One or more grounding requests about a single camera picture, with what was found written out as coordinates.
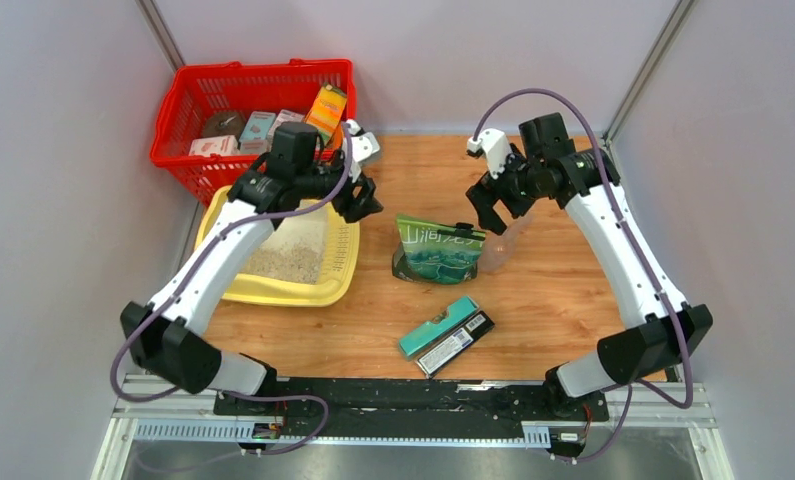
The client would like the yellow litter box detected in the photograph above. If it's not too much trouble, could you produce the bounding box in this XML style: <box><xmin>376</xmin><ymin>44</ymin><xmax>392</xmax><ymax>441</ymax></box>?
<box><xmin>222</xmin><ymin>204</ymin><xmax>360</xmax><ymax>307</ymax></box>

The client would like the teal spirit level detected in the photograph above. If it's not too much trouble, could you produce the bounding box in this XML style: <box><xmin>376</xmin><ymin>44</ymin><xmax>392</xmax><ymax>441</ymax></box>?
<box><xmin>398</xmin><ymin>296</ymin><xmax>479</xmax><ymax>359</ymax></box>

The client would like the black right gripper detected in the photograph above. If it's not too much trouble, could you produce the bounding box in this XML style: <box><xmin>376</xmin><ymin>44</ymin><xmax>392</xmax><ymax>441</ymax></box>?
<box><xmin>467</xmin><ymin>143</ymin><xmax>544</xmax><ymax>234</ymax></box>

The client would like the teal small box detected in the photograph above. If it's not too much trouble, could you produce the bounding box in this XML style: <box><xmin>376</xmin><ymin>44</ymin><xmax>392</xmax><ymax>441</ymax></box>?
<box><xmin>239</xmin><ymin>111</ymin><xmax>276</xmax><ymax>154</ymax></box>

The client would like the red plastic shopping basket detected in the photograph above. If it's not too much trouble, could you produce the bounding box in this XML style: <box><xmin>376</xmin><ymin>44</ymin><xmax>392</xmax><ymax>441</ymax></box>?
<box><xmin>149</xmin><ymin>58</ymin><xmax>356</xmax><ymax>205</ymax></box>

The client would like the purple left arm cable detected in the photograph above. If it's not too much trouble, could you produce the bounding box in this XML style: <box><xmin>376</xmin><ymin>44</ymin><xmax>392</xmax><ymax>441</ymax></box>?
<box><xmin>110</xmin><ymin>122</ymin><xmax>355</xmax><ymax>458</ymax></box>

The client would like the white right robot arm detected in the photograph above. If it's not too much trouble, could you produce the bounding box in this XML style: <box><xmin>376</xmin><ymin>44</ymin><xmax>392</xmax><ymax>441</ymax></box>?
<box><xmin>466</xmin><ymin>113</ymin><xmax>713</xmax><ymax>419</ymax></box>

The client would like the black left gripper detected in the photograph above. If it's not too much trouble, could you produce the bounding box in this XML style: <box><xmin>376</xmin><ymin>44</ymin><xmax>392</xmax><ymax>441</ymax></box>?
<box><xmin>296</xmin><ymin>150</ymin><xmax>384</xmax><ymax>224</ymax></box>

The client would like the brown round lid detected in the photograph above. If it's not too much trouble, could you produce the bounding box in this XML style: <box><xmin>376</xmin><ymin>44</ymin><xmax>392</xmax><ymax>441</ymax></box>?
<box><xmin>201</xmin><ymin>111</ymin><xmax>245</xmax><ymax>139</ymax></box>

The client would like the white red small box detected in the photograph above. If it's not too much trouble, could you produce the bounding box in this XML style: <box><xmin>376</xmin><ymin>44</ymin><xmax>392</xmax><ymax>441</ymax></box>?
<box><xmin>188</xmin><ymin>135</ymin><xmax>239</xmax><ymax>157</ymax></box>

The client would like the aluminium frame rail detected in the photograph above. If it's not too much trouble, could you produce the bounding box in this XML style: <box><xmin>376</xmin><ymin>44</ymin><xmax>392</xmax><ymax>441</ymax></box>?
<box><xmin>603</xmin><ymin>0</ymin><xmax>698</xmax><ymax>145</ymax></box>

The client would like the black RAM stick package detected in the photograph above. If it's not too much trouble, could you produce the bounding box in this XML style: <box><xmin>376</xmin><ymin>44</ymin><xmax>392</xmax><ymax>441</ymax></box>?
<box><xmin>414</xmin><ymin>310</ymin><xmax>496</xmax><ymax>379</ymax></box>

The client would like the yellow green sponge pack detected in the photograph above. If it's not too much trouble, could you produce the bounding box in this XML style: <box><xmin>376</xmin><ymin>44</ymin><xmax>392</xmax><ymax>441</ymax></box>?
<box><xmin>304</xmin><ymin>83</ymin><xmax>348</xmax><ymax>147</ymax></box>

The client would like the pink white small box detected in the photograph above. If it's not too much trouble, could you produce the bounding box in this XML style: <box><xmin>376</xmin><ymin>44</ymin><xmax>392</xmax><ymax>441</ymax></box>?
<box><xmin>272</xmin><ymin>109</ymin><xmax>305</xmax><ymax>129</ymax></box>

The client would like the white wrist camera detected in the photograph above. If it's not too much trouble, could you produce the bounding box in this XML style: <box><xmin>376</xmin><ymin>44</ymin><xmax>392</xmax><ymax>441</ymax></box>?
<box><xmin>466</xmin><ymin>128</ymin><xmax>512</xmax><ymax>179</ymax></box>
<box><xmin>342</xmin><ymin>119</ymin><xmax>382</xmax><ymax>182</ymax></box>

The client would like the green cat litter bag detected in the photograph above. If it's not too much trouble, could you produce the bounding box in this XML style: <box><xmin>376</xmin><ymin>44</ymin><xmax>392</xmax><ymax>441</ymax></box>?
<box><xmin>392</xmin><ymin>214</ymin><xmax>486</xmax><ymax>285</ymax></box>

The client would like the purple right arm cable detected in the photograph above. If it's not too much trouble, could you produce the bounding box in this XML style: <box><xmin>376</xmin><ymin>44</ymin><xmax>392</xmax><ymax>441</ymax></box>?
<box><xmin>473</xmin><ymin>87</ymin><xmax>695</xmax><ymax>465</ymax></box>

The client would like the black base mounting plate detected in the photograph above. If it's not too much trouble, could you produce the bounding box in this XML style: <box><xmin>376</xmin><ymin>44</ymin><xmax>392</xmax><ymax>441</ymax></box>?
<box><xmin>213</xmin><ymin>377</ymin><xmax>609</xmax><ymax>440</ymax></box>

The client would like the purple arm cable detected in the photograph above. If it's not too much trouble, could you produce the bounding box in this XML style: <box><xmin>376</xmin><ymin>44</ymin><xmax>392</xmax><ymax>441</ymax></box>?
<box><xmin>473</xmin><ymin>87</ymin><xmax>695</xmax><ymax>465</ymax></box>
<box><xmin>110</xmin><ymin>122</ymin><xmax>355</xmax><ymax>458</ymax></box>

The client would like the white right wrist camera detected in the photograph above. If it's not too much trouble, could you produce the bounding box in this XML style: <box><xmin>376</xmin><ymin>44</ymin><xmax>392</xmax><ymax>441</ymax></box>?
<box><xmin>466</xmin><ymin>128</ymin><xmax>512</xmax><ymax>179</ymax></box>

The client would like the clear plastic litter scoop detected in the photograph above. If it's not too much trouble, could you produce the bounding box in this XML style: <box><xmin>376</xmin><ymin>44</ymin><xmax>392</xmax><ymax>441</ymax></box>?
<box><xmin>477</xmin><ymin>213</ymin><xmax>534</xmax><ymax>274</ymax></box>

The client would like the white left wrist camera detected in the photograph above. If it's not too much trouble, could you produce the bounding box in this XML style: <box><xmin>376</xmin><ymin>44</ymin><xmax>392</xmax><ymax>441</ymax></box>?
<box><xmin>342</xmin><ymin>119</ymin><xmax>382</xmax><ymax>182</ymax></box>

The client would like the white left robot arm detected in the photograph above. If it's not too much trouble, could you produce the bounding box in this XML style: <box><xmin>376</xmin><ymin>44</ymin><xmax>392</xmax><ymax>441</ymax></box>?
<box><xmin>109</xmin><ymin>120</ymin><xmax>383</xmax><ymax>415</ymax></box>

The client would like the black bag sealing clip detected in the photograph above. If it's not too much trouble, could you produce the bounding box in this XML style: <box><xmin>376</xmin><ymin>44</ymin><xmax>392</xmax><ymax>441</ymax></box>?
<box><xmin>454</xmin><ymin>222</ymin><xmax>482</xmax><ymax>234</ymax></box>

